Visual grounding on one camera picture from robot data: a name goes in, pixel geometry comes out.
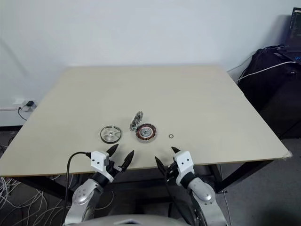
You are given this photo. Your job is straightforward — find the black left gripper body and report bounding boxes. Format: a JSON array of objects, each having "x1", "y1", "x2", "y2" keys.
[{"x1": 108, "y1": 154, "x2": 125, "y2": 183}]

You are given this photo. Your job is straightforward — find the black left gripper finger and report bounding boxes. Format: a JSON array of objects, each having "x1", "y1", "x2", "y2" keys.
[
  {"x1": 106, "y1": 144, "x2": 119, "y2": 158},
  {"x1": 120, "y1": 150, "x2": 135, "y2": 171}
]

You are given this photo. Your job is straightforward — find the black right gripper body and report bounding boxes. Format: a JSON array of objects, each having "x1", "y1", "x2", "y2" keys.
[{"x1": 165, "y1": 161, "x2": 180, "y2": 184}]

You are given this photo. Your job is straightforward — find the silver round rotor disc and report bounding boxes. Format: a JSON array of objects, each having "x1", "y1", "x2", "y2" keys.
[{"x1": 99, "y1": 125, "x2": 124, "y2": 144}]

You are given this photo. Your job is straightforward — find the motor stator with copper windings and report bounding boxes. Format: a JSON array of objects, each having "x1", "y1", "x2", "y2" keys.
[{"x1": 135, "y1": 124, "x2": 158, "y2": 144}]

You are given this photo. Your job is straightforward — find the grey robot torso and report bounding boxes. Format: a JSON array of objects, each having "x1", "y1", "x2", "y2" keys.
[{"x1": 84, "y1": 212, "x2": 189, "y2": 226}]

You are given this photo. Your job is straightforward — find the black bag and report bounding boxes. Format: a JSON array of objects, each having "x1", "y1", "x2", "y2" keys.
[{"x1": 237, "y1": 48, "x2": 301, "y2": 139}]

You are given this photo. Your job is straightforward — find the black open laptop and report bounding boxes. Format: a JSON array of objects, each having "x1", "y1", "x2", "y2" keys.
[{"x1": 283, "y1": 7, "x2": 301, "y2": 63}]

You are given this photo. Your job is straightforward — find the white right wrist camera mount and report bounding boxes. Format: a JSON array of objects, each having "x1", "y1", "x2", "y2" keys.
[{"x1": 172, "y1": 151, "x2": 196, "y2": 187}]

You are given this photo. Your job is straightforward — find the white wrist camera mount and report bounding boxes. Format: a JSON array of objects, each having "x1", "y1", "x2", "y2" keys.
[
  {"x1": 172, "y1": 151, "x2": 196, "y2": 187},
  {"x1": 90, "y1": 151, "x2": 114, "y2": 182}
]

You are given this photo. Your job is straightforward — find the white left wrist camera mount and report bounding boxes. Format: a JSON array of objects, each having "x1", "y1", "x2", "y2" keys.
[{"x1": 90, "y1": 151, "x2": 114, "y2": 182}]

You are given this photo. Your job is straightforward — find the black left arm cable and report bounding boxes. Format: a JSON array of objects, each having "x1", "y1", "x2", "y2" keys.
[{"x1": 66, "y1": 151, "x2": 93, "y2": 210}]

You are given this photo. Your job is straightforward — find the black metal table frame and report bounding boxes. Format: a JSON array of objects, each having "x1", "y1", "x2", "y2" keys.
[{"x1": 16, "y1": 159, "x2": 277, "y2": 207}]

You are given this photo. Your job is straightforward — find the black adapter cable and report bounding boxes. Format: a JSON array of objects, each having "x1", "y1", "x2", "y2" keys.
[{"x1": 17, "y1": 104, "x2": 31, "y2": 121}]

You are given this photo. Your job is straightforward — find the white wall power outlet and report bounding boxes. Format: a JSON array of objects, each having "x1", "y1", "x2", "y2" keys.
[{"x1": 12, "y1": 98, "x2": 37, "y2": 110}]

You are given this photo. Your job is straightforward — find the white floor cable bundle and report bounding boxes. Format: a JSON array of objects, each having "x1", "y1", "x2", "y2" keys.
[{"x1": 0, "y1": 174, "x2": 72, "y2": 226}]

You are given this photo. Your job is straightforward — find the white laptop cable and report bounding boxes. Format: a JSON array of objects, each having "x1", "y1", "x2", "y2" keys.
[{"x1": 237, "y1": 60, "x2": 298, "y2": 83}]

